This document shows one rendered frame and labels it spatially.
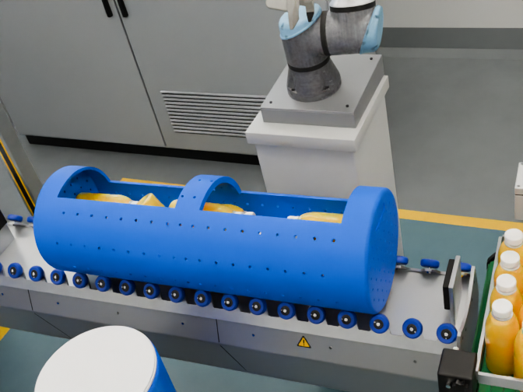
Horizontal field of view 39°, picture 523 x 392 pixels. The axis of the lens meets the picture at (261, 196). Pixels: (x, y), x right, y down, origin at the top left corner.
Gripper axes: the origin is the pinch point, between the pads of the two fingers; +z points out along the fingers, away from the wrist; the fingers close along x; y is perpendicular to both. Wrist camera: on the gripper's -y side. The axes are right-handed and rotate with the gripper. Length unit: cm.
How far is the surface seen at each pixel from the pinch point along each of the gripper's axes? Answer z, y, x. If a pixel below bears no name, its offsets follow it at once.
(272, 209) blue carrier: 48, 22, -33
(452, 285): 59, -24, -12
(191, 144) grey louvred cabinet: 76, 126, -213
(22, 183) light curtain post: 50, 120, -63
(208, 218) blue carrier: 42, 29, -8
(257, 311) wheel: 68, 22, -13
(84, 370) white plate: 70, 54, 14
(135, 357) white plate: 68, 43, 10
